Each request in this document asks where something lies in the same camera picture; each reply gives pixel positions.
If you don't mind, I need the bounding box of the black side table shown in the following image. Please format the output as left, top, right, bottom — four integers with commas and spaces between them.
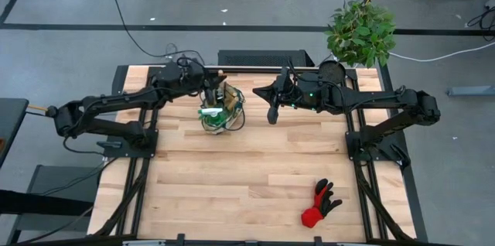
0, 97, 30, 169

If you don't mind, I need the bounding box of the long black floor cable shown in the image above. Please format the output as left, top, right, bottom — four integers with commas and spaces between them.
106, 0, 207, 66

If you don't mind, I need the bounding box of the black looped floor cable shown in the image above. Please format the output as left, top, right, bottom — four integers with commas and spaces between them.
466, 5, 495, 43

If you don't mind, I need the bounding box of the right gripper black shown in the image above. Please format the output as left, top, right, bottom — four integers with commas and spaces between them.
253, 67, 309, 125

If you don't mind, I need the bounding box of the long white floor cable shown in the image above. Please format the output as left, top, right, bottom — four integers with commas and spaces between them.
387, 40, 495, 63

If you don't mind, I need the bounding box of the beige green-trimmed gardening bag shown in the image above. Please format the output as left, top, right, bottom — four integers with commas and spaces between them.
198, 80, 248, 135

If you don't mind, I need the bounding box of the red and black gardening glove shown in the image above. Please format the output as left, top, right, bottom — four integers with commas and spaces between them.
300, 178, 344, 230

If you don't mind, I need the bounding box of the green plant in black pot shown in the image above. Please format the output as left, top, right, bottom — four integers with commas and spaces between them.
317, 0, 398, 85

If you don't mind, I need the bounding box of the green spray bottle white head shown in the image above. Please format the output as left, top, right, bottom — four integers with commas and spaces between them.
197, 106, 226, 129

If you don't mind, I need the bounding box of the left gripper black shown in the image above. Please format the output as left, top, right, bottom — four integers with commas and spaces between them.
185, 63, 228, 107

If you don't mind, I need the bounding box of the black metal table frame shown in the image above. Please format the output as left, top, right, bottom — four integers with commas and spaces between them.
90, 65, 417, 246

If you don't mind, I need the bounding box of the grey desk foot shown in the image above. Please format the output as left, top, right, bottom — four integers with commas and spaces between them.
445, 85, 495, 98

